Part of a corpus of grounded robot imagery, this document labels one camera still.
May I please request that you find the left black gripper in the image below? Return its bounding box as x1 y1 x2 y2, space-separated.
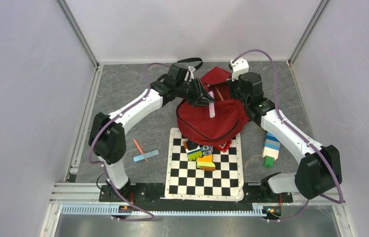
175 78 215 108

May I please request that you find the pink highlighter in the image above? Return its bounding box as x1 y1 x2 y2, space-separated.
208 91 216 118

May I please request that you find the red backpack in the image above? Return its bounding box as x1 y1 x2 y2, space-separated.
176 66 249 146

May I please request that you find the red plastic card box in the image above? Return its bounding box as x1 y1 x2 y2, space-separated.
214 140 232 153

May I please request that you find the red pencil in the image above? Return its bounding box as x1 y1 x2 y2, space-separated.
133 138 144 155

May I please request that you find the light blue highlighter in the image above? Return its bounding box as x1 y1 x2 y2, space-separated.
133 150 159 162

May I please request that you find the orange pencil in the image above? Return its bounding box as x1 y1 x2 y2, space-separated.
215 86 224 101

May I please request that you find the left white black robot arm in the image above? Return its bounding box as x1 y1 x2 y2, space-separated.
88 58 214 201

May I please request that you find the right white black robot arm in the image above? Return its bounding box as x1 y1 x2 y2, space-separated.
227 72 344 204

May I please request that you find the brown blue green block stack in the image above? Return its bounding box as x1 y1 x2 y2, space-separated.
183 140 203 161

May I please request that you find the blue owl number block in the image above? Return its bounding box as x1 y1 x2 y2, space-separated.
200 145 213 157

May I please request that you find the long striped block tower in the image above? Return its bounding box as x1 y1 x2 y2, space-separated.
261 132 281 168

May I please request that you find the green yellow orange block stack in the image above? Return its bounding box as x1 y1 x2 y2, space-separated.
196 154 216 171

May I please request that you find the black white chessboard mat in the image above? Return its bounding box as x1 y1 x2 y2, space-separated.
164 128 244 201

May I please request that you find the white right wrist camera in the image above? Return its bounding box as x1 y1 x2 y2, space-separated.
229 57 249 81

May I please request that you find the blue toothed cable rail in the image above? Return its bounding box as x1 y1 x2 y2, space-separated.
61 204 266 217

